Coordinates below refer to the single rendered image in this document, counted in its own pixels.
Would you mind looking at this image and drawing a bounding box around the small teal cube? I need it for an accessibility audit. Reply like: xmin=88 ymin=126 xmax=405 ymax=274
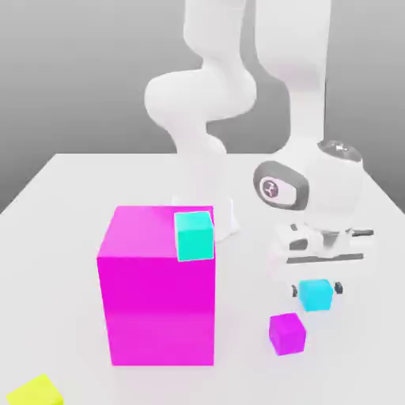
xmin=173 ymin=210 xmax=215 ymax=263

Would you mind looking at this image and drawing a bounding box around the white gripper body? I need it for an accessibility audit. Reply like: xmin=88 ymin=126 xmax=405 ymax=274
xmin=269 ymin=252 xmax=368 ymax=283

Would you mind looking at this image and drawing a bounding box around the large magenta box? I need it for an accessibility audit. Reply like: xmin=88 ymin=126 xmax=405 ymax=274
xmin=96 ymin=204 xmax=216 ymax=367

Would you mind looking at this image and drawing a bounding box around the small purple cube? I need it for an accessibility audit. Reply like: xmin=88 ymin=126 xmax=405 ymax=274
xmin=268 ymin=312 xmax=307 ymax=358

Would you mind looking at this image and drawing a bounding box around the small cyan cube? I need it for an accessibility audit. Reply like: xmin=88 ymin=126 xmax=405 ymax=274
xmin=297 ymin=278 xmax=335 ymax=313

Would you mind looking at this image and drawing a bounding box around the small yellow cube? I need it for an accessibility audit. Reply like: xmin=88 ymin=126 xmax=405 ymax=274
xmin=5 ymin=373 xmax=65 ymax=405

